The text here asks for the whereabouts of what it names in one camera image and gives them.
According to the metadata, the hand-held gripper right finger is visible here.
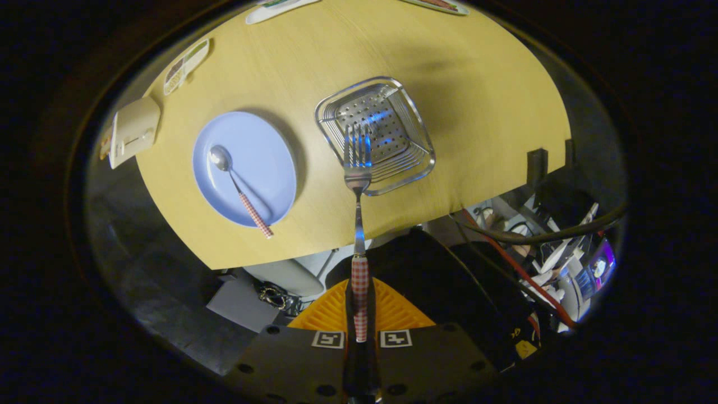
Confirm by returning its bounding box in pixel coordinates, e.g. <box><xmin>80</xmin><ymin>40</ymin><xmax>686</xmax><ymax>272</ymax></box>
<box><xmin>359</xmin><ymin>279</ymin><xmax>499</xmax><ymax>404</ymax></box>

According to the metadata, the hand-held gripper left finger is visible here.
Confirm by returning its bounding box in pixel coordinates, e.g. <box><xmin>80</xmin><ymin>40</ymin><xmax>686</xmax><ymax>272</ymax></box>
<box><xmin>224</xmin><ymin>279</ymin><xmax>360</xmax><ymax>404</ymax></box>

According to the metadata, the fork with red checked handle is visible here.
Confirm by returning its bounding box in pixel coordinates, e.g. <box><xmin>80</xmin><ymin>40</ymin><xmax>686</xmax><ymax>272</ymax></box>
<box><xmin>342</xmin><ymin>122</ymin><xmax>374</xmax><ymax>343</ymax></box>

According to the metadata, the spoon with red checked handle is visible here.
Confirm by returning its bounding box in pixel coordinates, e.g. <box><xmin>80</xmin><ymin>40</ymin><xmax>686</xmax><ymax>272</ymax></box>
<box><xmin>209</xmin><ymin>145</ymin><xmax>274</xmax><ymax>239</ymax></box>

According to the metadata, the grey flat box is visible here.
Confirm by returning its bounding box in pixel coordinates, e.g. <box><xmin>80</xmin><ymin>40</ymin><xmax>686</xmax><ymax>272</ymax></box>
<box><xmin>206</xmin><ymin>275</ymin><xmax>281</xmax><ymax>333</ymax></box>

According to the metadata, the person's black clothing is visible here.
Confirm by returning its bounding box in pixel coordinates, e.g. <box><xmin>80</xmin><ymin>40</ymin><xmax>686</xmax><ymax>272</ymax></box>
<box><xmin>325</xmin><ymin>227</ymin><xmax>539</xmax><ymax>365</ymax></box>

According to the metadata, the grey rounded chair seat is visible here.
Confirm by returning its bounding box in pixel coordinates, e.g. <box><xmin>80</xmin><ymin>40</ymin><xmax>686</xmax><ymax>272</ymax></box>
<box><xmin>244</xmin><ymin>250</ymin><xmax>337</xmax><ymax>297</ymax></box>

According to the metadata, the lit screen device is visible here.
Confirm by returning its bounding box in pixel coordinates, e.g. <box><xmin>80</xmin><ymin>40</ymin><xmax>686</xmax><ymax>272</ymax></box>
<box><xmin>572</xmin><ymin>238</ymin><xmax>618</xmax><ymax>301</ymax></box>

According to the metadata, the blue plate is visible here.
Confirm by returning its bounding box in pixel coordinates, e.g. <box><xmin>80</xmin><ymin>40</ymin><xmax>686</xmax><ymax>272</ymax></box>
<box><xmin>192</xmin><ymin>111</ymin><xmax>297</xmax><ymax>228</ymax></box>

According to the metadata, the black table clamp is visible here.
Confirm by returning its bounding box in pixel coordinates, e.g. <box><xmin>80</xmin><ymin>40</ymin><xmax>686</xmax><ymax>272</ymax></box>
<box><xmin>526</xmin><ymin>148</ymin><xmax>549</xmax><ymax>186</ymax></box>

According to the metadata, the cream toaster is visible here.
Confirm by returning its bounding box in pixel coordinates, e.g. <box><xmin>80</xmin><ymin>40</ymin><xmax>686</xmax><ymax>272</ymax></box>
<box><xmin>100</xmin><ymin>97</ymin><xmax>162</xmax><ymax>170</ymax></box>

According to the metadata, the white divided snack dish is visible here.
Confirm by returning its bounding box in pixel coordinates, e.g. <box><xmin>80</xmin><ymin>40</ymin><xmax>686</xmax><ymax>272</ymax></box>
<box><xmin>163</xmin><ymin>38</ymin><xmax>211</xmax><ymax>96</ymax></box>

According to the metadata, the white square coaster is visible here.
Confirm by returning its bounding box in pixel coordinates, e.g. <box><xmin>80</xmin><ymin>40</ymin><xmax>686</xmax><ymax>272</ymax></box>
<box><xmin>245</xmin><ymin>0</ymin><xmax>320</xmax><ymax>25</ymax></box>

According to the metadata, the green plate of food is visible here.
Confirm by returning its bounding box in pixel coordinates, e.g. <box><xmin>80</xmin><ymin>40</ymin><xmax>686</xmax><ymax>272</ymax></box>
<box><xmin>401</xmin><ymin>0</ymin><xmax>470</xmax><ymax>16</ymax></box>

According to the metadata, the red cable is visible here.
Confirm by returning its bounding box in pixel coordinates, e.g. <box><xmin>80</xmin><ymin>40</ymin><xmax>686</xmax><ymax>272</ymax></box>
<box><xmin>463</xmin><ymin>210</ymin><xmax>581</xmax><ymax>330</ymax></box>

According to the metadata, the thick black cable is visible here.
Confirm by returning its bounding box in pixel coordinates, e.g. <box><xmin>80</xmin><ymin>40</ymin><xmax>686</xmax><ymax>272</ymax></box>
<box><xmin>449</xmin><ymin>205</ymin><xmax>626</xmax><ymax>245</ymax></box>

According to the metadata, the metal wire basket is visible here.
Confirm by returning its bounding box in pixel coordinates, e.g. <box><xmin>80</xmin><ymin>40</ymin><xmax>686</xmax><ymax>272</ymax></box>
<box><xmin>315</xmin><ymin>77</ymin><xmax>436</xmax><ymax>196</ymax></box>

